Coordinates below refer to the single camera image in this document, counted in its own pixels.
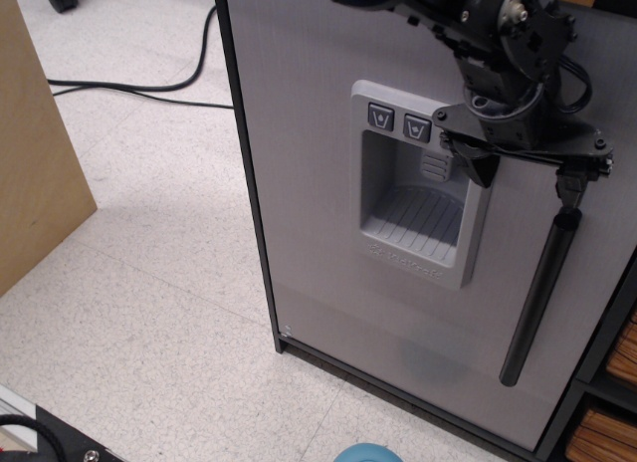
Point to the tan wooden board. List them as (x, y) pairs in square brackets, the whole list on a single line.
[(45, 196)]

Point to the black door handle bar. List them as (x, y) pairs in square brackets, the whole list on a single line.
[(553, 255)]

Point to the teal round object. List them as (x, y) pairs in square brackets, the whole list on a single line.
[(367, 452)]

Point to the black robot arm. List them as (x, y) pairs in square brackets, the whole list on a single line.
[(521, 92)]

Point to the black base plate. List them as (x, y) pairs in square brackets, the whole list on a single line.
[(77, 445)]

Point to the grey toy fridge door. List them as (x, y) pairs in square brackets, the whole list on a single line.
[(292, 64)]

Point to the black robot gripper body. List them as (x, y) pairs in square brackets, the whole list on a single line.
[(535, 131)]

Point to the woven wicker baskets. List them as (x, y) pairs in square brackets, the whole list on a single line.
[(606, 432)]

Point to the grey ice dispenser panel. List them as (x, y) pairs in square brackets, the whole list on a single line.
[(412, 206)]

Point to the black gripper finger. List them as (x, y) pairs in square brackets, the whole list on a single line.
[(481, 165), (571, 184)]

